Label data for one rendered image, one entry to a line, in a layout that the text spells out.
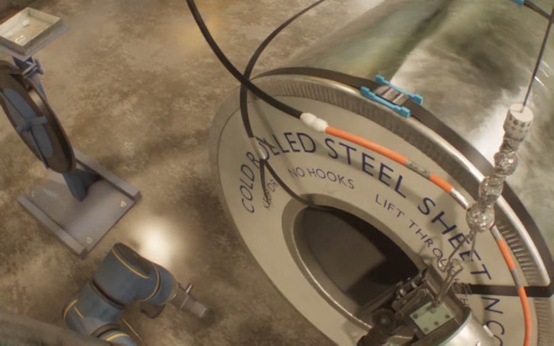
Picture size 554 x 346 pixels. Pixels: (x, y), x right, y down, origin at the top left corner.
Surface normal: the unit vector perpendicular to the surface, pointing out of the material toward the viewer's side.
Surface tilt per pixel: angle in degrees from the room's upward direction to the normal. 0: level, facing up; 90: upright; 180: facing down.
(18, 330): 72
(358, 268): 22
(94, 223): 0
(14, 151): 0
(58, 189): 0
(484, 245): 90
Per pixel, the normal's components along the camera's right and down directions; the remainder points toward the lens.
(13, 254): -0.02, -0.68
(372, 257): 0.22, -0.48
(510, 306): -0.67, 0.55
